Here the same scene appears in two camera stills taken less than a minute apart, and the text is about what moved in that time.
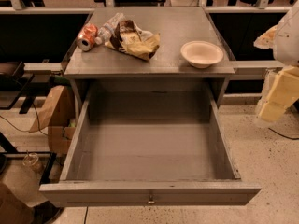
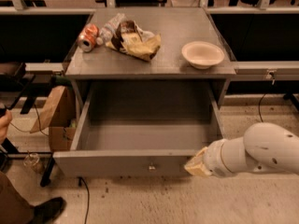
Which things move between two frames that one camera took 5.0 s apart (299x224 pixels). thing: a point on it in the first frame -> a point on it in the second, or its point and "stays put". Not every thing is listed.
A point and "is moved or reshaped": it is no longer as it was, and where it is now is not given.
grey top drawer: (149, 144) is moved or reshaped
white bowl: (201, 53) stays put
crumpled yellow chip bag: (127, 37) stays put
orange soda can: (86, 37) stays put
